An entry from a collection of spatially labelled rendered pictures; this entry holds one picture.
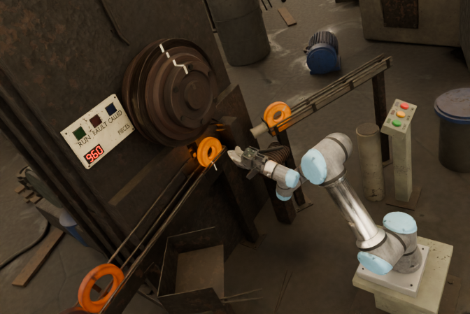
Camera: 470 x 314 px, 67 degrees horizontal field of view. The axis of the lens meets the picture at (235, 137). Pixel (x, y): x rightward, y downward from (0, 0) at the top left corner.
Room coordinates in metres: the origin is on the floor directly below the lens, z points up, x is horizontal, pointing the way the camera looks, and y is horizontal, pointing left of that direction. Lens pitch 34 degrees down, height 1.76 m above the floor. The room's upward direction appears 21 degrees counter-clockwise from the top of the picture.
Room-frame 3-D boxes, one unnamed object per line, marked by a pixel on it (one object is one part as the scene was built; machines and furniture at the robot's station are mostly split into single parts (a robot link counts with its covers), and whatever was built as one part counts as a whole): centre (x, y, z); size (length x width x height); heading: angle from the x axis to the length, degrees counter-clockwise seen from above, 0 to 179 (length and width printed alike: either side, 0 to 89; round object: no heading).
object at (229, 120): (1.63, 0.01, 0.68); 0.11 x 0.08 x 0.24; 44
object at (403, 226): (0.85, -0.48, 0.50); 0.13 x 0.12 x 0.14; 119
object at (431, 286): (0.84, -0.48, 0.28); 0.32 x 0.32 x 0.04; 43
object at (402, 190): (1.40, -0.83, 0.31); 0.24 x 0.16 x 0.62; 134
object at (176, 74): (1.38, 0.10, 1.11); 0.28 x 0.06 x 0.28; 134
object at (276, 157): (1.59, -0.16, 0.27); 0.22 x 0.13 x 0.53; 134
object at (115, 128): (1.30, 0.49, 1.15); 0.26 x 0.02 x 0.18; 134
